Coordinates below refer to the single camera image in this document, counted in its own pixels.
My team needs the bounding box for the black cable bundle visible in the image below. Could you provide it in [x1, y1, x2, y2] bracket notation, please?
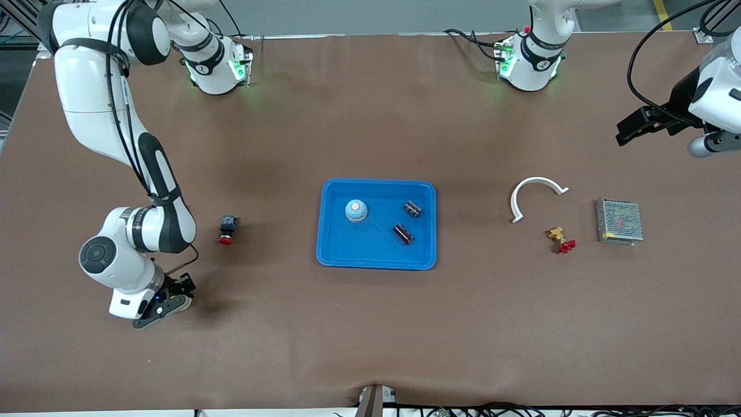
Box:
[399, 401, 741, 417]

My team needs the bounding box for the aluminium frame profile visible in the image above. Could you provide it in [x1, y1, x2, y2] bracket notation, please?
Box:
[0, 0, 61, 58]

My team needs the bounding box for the brass red valve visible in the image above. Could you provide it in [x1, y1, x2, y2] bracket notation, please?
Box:
[548, 226, 577, 254]

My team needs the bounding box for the metal table edge bracket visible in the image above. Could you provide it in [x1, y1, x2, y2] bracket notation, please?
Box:
[354, 384, 398, 417]

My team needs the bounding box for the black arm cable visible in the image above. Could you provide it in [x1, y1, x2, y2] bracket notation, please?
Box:
[110, 0, 199, 276]
[625, 0, 741, 114]

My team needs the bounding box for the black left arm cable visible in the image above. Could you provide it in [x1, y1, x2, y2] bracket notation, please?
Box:
[625, 0, 741, 114]

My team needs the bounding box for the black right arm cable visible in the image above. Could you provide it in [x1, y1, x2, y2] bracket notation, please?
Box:
[110, 0, 199, 276]

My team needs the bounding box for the blue plastic tray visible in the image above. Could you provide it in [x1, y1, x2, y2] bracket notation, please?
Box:
[316, 178, 438, 271]

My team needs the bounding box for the perforated metal power supply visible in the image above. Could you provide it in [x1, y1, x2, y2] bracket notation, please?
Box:
[595, 197, 644, 247]

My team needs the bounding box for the white half-ring pipe clamp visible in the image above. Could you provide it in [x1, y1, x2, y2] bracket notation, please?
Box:
[511, 177, 570, 224]

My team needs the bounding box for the red mushroom push button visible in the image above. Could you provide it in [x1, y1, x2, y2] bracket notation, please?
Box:
[218, 215, 238, 246]

